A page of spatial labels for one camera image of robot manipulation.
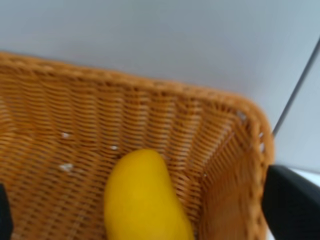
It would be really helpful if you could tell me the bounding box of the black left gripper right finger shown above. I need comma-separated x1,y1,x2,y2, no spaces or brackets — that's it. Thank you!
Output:
261,165,320,240

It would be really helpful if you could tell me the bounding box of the yellow mango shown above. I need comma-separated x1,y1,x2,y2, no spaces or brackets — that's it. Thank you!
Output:
103,149,195,240

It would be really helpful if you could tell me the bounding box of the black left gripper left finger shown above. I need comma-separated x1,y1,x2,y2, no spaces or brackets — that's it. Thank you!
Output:
0,183,13,240

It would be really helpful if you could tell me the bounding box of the orange woven wicker basket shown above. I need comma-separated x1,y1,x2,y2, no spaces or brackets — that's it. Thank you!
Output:
0,52,275,240

